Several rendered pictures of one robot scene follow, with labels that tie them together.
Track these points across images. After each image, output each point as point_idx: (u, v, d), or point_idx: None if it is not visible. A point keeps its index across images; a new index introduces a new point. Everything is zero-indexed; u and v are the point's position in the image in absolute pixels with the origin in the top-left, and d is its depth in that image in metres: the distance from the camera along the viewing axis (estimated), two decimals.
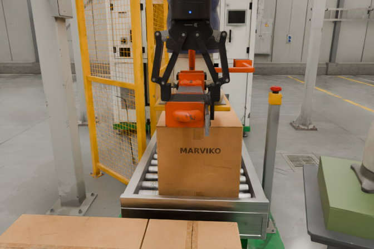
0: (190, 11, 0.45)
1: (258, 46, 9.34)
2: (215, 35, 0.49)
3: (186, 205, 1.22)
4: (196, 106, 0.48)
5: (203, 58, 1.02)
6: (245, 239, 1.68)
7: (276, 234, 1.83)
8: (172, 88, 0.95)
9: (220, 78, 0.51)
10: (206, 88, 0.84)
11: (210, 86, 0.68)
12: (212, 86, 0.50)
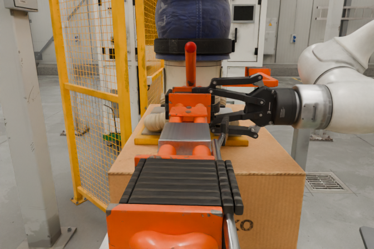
0: None
1: None
2: (258, 84, 0.52)
3: None
4: (201, 223, 0.16)
5: (208, 67, 0.70)
6: None
7: None
8: (162, 113, 0.63)
9: (215, 88, 0.52)
10: (213, 117, 0.52)
11: (224, 123, 0.36)
12: None
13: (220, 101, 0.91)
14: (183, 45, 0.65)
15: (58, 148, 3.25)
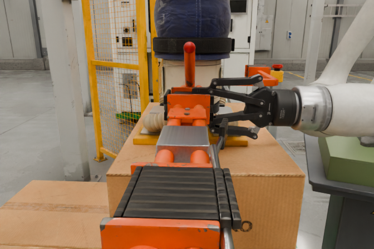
0: None
1: (259, 42, 9.38)
2: (258, 85, 0.52)
3: None
4: (197, 238, 0.16)
5: (207, 66, 0.69)
6: None
7: None
8: (161, 113, 0.63)
9: (215, 88, 0.52)
10: (212, 118, 0.51)
11: (223, 127, 0.35)
12: None
13: (219, 100, 0.91)
14: (182, 44, 0.64)
15: None
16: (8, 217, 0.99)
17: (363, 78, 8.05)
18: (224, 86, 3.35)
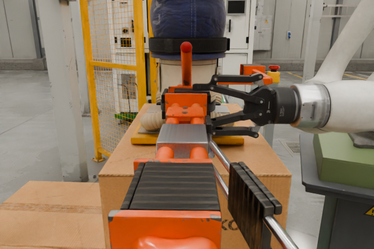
0: None
1: (258, 42, 9.39)
2: (257, 83, 0.52)
3: None
4: (200, 227, 0.17)
5: (203, 65, 0.70)
6: None
7: None
8: (158, 111, 0.64)
9: (215, 84, 0.52)
10: (209, 116, 0.52)
11: (210, 124, 0.37)
12: None
13: (215, 99, 0.92)
14: (179, 44, 0.65)
15: None
16: (4, 217, 1.00)
17: None
18: None
